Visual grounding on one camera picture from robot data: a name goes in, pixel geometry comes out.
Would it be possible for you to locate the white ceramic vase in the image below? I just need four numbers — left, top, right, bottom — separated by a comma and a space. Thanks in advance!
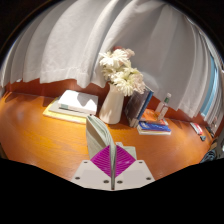
98, 82, 125, 125

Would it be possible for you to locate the grey book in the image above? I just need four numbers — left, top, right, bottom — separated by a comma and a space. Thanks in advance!
48, 98, 89, 118

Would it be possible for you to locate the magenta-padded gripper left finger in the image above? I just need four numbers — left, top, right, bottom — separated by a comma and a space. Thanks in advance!
70, 144, 113, 191

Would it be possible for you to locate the orange book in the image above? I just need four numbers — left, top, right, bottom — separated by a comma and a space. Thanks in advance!
141, 108, 170, 126

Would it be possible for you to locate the pale green striped towel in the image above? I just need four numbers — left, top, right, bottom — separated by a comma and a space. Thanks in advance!
85, 114, 138, 191

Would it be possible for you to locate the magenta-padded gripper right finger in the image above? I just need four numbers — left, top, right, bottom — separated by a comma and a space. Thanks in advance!
114, 144, 156, 191

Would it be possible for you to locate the red and white packet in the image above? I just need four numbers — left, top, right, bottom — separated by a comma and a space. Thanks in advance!
189, 121, 204, 136

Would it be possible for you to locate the blue upright book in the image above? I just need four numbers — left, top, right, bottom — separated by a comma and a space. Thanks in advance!
136, 89, 155, 121

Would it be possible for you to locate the clear bottle with green cap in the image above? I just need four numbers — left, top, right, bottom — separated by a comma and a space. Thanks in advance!
154, 92, 172, 121

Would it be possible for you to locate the white curtain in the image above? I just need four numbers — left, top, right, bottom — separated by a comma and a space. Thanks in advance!
0, 0, 224, 126

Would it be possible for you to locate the blue flat book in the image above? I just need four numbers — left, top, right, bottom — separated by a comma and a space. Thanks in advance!
136, 120, 173, 136

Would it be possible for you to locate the dark upright book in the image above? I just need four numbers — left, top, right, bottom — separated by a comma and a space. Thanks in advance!
123, 89, 151, 128

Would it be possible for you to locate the dark bag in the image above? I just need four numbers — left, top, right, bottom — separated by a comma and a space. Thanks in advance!
199, 149, 218, 164

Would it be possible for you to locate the white flower bouquet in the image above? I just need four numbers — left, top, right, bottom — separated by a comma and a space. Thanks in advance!
98, 47, 147, 97

